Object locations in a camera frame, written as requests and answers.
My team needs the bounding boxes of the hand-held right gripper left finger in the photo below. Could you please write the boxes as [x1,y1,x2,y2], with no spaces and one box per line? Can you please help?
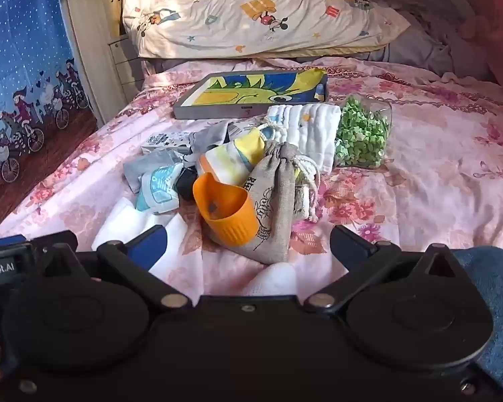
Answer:
[41,225,192,312]

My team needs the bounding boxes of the white quilted cloth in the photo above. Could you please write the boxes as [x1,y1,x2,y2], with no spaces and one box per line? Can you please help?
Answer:
[266,103,342,174]

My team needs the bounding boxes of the grey shallow box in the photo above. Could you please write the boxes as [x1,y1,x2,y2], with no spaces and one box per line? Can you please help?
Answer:
[173,69,330,121]

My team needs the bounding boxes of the burlap drawstring pouch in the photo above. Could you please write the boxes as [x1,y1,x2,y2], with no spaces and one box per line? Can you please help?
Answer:
[230,140,321,265]

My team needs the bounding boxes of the person's leg in jeans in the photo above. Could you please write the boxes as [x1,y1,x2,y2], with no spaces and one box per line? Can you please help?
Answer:
[453,246,503,390]

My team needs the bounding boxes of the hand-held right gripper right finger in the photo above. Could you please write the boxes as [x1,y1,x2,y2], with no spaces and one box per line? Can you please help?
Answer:
[304,225,461,312]

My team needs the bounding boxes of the cream wooden bed frame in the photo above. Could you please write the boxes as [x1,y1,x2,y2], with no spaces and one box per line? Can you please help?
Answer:
[61,0,128,124]

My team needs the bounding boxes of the black sock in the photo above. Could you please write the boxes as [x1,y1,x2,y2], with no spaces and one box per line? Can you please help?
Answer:
[174,167,202,202]

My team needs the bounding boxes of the teal wet wipe packet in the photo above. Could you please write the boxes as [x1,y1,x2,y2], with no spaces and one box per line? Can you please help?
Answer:
[135,163,185,215]

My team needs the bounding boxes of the white flat cloth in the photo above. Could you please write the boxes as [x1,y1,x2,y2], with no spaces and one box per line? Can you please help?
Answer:
[91,198,189,277]

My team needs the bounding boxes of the yellow blue striped towel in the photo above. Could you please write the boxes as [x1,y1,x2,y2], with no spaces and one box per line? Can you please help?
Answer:
[197,123,277,189]

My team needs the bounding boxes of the grey bedside drawer cabinet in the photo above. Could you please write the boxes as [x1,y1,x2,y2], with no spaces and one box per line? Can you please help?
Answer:
[108,33,145,93]

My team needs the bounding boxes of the grey crumpled blanket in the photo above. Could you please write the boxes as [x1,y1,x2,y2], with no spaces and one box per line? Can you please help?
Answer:
[352,0,503,82]

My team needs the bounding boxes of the cartoon print pillow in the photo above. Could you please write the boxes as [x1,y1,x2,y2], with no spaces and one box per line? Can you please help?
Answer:
[121,0,411,60]

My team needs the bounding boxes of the pink floral bedsheet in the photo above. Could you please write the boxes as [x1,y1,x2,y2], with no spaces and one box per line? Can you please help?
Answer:
[0,56,503,298]

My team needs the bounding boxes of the white milk carton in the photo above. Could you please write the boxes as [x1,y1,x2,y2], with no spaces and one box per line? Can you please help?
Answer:
[142,131,193,155]

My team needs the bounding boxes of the orange plastic cup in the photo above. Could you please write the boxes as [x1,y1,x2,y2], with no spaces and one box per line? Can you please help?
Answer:
[192,172,261,249]

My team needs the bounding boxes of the grey soft cloth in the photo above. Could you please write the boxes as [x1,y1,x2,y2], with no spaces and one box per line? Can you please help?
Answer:
[190,119,244,155]

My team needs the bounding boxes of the blue printed curtain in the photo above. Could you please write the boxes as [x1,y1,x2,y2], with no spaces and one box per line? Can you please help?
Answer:
[0,0,99,239]

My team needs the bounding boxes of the white knit cloth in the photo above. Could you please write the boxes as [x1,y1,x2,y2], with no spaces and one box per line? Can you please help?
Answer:
[239,262,298,298]

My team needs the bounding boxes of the grey face mask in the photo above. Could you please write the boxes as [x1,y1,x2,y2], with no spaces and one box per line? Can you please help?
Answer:
[122,151,185,195]

